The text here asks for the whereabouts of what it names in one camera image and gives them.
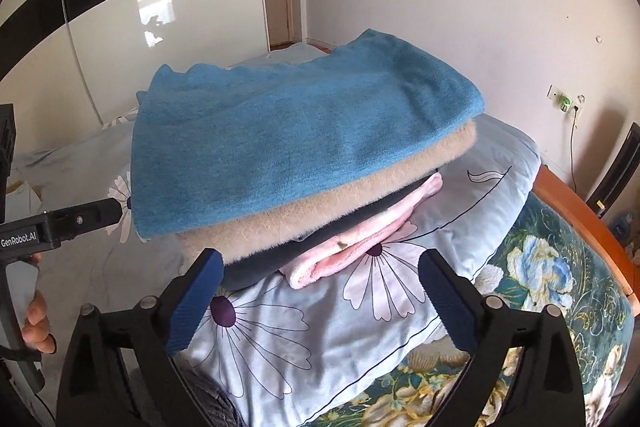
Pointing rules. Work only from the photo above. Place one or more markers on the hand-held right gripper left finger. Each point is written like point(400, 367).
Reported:
point(197, 302)

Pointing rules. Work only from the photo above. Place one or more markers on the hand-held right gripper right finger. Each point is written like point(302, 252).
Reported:
point(445, 304)

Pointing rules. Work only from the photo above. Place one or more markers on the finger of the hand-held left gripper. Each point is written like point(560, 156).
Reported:
point(85, 217)

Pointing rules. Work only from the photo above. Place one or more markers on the blue fleece garment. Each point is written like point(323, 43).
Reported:
point(300, 132)

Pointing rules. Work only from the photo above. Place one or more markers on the person's left hand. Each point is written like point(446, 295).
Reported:
point(37, 317)

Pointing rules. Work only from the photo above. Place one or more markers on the dark navy folded garment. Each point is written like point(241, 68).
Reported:
point(260, 264)

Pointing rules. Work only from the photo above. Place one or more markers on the grey knitted cloth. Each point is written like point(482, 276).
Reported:
point(215, 402)

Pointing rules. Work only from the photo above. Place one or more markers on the green floral bed sheet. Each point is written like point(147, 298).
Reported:
point(545, 267)

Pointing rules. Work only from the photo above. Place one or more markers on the pink folded fleece garment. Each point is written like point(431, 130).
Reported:
point(340, 252)

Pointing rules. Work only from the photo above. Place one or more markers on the light blue floral quilt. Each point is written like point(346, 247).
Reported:
point(310, 337)

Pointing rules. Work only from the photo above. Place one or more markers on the beige folded fleece garment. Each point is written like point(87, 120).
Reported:
point(320, 207)

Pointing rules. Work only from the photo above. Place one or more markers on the white wardrobe with black stripe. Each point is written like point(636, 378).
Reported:
point(100, 32)

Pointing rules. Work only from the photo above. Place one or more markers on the small blue bottle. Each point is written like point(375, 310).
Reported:
point(622, 227)

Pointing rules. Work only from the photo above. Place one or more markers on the black chair back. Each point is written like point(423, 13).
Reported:
point(617, 172)

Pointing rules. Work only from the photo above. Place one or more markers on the orange wooden bed frame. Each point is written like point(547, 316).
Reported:
point(582, 212)

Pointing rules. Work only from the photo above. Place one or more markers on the white wall socket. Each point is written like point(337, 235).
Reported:
point(561, 99)

